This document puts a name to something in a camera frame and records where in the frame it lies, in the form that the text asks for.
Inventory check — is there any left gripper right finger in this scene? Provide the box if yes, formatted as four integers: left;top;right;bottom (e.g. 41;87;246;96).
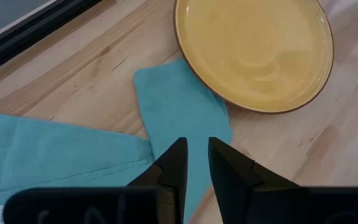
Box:
208;136;304;224

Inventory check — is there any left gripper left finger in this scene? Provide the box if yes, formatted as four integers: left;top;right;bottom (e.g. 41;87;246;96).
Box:
126;136;188;224

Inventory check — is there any teal cloth napkin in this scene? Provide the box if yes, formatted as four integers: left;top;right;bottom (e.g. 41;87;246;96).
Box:
0;58;233;224

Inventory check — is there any black table edge frame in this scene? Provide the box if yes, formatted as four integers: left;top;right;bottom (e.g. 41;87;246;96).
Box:
0;0;104;78

